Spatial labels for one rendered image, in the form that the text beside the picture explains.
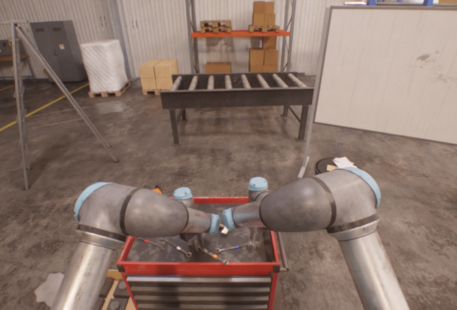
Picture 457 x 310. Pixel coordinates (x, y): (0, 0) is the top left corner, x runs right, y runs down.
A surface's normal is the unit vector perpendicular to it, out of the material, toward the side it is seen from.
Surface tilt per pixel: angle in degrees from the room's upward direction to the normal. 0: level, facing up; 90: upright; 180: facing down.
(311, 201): 43
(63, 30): 90
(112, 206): 38
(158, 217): 63
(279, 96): 90
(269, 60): 90
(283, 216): 76
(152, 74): 90
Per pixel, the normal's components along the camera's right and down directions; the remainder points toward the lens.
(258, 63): -0.02, 0.50
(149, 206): 0.44, -0.47
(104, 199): -0.13, -0.55
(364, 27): -0.43, 0.46
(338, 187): 0.15, -0.57
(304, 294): -0.02, -0.87
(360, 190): 0.24, -0.34
